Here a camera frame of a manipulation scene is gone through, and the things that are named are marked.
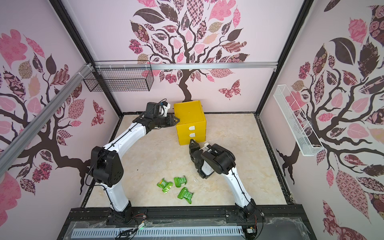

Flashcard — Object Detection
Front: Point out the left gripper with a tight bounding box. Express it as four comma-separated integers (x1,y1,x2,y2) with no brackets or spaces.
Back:
153,115,180,128

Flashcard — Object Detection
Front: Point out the yellow bottom drawer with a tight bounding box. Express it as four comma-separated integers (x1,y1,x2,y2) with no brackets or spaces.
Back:
179,136,206,146

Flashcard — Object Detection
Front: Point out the green cookie packet front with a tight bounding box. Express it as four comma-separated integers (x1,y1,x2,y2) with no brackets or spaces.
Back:
178,187,194,204

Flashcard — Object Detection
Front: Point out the green cookie packet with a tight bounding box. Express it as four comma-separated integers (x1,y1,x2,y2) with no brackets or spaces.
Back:
178,187,194,204
174,176,187,188
157,179,174,194

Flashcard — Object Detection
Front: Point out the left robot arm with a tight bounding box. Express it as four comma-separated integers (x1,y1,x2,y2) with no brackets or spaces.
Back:
90,99,180,217

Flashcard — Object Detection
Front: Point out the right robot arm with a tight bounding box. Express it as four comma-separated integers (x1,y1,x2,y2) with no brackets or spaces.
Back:
189,140,257,221

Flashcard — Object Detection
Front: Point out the yellow three-drawer cabinet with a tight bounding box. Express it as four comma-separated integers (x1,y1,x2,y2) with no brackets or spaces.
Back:
173,100,207,146

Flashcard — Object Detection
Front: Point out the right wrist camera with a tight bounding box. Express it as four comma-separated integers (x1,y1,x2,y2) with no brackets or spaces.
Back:
201,143,211,152

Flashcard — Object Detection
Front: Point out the black wire basket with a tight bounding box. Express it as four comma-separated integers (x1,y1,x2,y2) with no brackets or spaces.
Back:
84,60,155,92

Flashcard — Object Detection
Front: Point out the aluminium rail back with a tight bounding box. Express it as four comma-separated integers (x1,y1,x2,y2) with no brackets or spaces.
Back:
96,62,278,70

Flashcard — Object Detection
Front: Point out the aluminium rail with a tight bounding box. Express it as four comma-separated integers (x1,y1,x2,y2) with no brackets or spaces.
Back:
96,62,278,70
1,63,93,175

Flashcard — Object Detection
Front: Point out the white slotted cable duct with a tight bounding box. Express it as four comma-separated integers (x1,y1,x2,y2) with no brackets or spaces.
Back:
69,226,244,240

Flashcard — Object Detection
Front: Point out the white wire basket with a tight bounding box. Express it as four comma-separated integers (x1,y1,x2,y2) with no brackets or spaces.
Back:
273,85,325,157

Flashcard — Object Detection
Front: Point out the black base frame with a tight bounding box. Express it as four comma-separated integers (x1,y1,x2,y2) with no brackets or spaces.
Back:
57,205,317,240

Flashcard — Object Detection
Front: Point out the aluminium rail left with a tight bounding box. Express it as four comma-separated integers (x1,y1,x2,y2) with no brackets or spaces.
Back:
1,63,93,175

